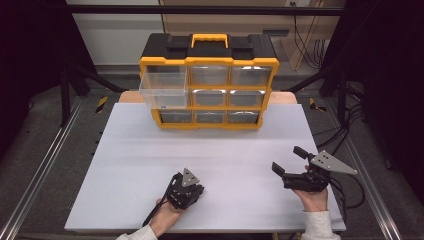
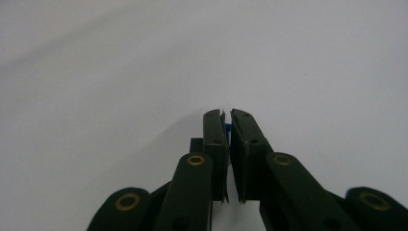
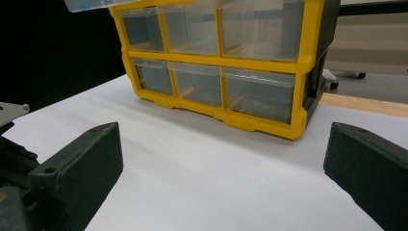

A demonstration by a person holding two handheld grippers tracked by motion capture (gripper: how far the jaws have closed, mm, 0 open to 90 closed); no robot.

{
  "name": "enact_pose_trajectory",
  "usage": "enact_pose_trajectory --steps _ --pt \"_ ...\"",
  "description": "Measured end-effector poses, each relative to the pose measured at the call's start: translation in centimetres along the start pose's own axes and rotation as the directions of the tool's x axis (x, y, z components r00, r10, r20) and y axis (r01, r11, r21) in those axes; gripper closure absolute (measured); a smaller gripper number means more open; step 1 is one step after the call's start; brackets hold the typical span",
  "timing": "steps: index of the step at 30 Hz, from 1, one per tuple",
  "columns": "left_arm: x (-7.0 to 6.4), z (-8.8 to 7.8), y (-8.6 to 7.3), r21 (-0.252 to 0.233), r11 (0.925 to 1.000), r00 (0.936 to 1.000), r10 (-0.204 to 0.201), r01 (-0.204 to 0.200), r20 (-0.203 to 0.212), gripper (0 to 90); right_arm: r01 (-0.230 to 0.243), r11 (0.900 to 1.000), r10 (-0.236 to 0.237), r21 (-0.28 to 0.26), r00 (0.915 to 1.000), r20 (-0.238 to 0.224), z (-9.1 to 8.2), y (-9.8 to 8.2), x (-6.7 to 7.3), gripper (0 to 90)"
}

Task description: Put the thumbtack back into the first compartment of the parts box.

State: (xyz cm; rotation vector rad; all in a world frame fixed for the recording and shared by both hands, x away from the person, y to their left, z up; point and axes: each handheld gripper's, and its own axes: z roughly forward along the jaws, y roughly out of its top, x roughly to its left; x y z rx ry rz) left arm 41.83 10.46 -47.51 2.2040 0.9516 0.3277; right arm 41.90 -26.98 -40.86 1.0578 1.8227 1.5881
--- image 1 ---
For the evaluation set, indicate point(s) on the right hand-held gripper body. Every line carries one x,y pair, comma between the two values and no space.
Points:
330,163

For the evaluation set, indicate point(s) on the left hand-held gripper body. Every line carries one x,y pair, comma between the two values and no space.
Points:
181,193

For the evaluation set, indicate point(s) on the clear plastic drawer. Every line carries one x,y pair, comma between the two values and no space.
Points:
165,95

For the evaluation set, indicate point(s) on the yellow black organizer case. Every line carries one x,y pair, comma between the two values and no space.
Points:
208,50

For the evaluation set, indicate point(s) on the person's left hand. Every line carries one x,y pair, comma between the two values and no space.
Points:
165,216

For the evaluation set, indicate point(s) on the person's right hand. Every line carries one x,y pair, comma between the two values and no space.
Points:
315,200

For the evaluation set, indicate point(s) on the yellow black tape strip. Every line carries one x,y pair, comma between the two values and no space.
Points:
101,104
313,104

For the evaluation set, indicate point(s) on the black metal stand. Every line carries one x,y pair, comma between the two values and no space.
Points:
65,96
341,96

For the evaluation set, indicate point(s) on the set of clear organizer bins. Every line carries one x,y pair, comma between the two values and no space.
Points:
209,98

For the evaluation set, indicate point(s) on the black curtain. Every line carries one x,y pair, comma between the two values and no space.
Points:
30,60
393,83

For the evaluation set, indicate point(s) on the black metal crossbar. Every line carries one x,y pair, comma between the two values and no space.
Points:
200,10

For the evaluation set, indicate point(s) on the aluminium rail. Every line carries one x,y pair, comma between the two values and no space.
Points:
366,173
43,166

